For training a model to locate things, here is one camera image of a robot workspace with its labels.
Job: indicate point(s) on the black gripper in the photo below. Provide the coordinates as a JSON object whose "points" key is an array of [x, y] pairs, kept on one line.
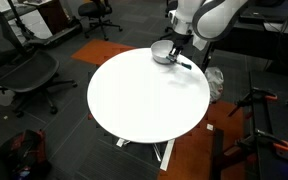
{"points": [[183, 40]]}

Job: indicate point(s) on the teal marker pen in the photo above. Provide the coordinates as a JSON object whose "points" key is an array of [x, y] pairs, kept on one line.
{"points": [[184, 64]]}

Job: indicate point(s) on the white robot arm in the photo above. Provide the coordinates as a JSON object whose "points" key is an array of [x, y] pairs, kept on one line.
{"points": [[217, 16]]}

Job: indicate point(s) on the white bowl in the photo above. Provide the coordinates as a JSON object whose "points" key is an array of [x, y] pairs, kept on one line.
{"points": [[160, 50]]}

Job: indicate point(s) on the white plastic shopping bag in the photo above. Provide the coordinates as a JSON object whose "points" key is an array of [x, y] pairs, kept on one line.
{"points": [[214, 83]]}

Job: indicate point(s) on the small white paper tag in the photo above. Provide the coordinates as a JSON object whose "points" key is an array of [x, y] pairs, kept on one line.
{"points": [[210, 127]]}

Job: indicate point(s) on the orange black bar clamp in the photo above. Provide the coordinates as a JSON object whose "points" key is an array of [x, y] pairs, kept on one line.
{"points": [[257, 96], [270, 141]]}

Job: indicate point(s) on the black padded office chair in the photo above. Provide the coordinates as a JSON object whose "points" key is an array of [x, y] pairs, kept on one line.
{"points": [[95, 10]]}

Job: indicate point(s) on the dark desk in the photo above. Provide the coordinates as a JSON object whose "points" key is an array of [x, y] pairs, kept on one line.
{"points": [[267, 40]]}

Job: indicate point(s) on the white metal table base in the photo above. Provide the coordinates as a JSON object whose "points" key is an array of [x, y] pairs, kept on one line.
{"points": [[168, 155]]}

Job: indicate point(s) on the black kick scooter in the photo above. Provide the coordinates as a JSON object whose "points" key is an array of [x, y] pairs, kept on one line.
{"points": [[50, 35]]}

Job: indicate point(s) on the black platform board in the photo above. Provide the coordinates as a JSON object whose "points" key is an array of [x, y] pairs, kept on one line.
{"points": [[277, 133]]}

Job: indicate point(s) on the white desk with cabinets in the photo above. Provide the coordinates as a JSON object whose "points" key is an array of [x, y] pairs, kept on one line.
{"points": [[34, 20]]}

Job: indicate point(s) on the black mesh office chair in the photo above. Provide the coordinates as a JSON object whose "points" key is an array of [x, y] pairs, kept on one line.
{"points": [[20, 70]]}

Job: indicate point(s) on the red black bag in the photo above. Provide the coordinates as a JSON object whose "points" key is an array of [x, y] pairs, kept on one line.
{"points": [[27, 150]]}

